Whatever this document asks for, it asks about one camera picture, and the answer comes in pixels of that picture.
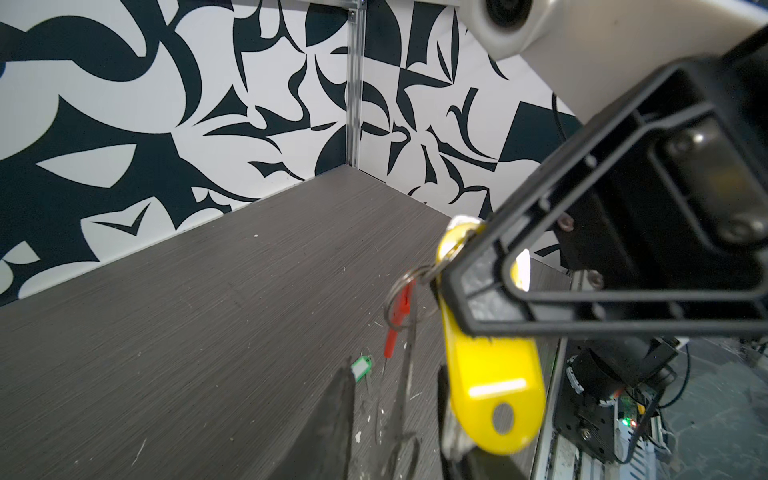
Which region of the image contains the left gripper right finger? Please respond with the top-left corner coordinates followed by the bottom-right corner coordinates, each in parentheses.
top-left (437, 365), bottom-right (528, 479)

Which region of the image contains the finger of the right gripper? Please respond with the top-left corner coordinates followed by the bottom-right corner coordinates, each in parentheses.
top-left (430, 55), bottom-right (768, 337)

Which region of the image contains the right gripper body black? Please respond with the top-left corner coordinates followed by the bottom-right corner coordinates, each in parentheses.
top-left (554, 30), bottom-right (767, 300)

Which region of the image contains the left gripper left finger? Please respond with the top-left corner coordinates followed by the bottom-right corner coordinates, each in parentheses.
top-left (269, 367), bottom-right (356, 479)

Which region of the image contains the metal keyring with red grip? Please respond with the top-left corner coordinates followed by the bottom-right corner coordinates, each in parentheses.
top-left (370, 265), bottom-right (434, 479)

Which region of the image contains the yellow capped key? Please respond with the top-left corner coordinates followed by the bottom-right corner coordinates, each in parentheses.
top-left (434, 215), bottom-right (547, 457)

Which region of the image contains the green capped key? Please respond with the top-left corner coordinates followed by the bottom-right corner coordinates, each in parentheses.
top-left (350, 355), bottom-right (374, 382)

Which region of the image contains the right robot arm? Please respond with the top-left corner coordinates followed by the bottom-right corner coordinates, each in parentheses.
top-left (440, 30), bottom-right (767, 396)

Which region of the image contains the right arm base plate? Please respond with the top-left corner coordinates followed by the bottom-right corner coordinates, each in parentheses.
top-left (554, 382), bottom-right (646, 463)

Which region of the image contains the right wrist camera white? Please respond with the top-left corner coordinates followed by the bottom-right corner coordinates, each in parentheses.
top-left (459, 1), bottom-right (767, 123)

